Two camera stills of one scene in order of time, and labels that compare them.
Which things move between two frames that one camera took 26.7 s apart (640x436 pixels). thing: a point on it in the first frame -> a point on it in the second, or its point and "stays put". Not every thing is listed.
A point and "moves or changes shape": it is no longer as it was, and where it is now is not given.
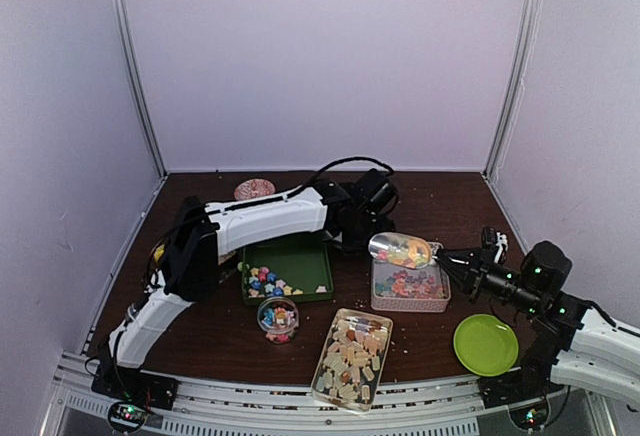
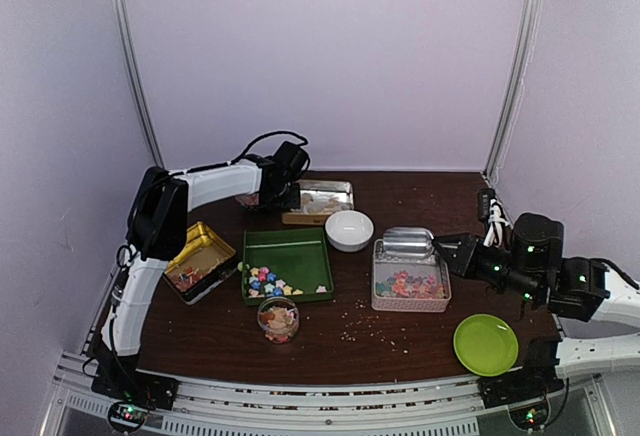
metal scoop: (402, 249) moves or changes shape
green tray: (298, 271) stays put
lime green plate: (485, 345) stays put
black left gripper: (351, 249) -> (295, 202)
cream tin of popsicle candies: (350, 367) moves or changes shape
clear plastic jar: (278, 318) stays put
